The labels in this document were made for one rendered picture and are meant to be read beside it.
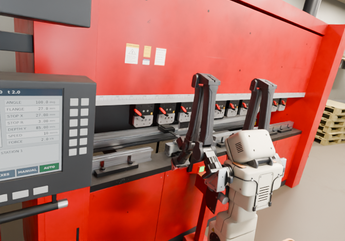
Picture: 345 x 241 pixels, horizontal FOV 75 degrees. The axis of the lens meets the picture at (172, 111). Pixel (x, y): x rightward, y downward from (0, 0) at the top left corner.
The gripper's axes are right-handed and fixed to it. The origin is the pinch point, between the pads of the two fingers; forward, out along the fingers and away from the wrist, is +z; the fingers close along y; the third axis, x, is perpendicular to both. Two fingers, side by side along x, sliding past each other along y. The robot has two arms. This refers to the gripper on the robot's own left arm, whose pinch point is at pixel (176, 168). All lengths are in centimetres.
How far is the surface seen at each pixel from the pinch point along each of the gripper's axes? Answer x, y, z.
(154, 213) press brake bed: 4, -1, 57
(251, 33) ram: -86, -87, -64
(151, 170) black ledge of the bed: -12.7, 7.4, 20.1
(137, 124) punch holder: -34.9, 17.8, -4.5
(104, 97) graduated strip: -40, 42, -23
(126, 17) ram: -63, 32, -65
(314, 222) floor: 47, -205, 88
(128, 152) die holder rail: -28.1, 21.0, 17.6
